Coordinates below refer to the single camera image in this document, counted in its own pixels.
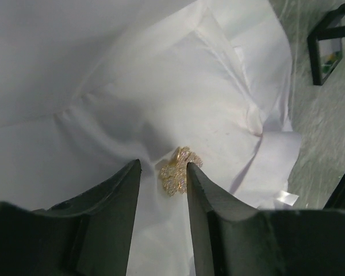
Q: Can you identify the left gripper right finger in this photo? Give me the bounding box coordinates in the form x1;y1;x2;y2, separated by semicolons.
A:
187;163;345;275

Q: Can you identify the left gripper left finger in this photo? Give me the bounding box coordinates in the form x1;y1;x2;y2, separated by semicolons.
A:
0;160;141;275

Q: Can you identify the gold brooch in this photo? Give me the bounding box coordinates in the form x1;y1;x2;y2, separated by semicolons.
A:
159;147;203;197

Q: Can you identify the white garment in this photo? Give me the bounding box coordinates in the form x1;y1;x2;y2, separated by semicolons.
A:
0;1;301;275

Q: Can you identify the small black frame stand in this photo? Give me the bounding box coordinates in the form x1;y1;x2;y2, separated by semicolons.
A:
307;3;345;86

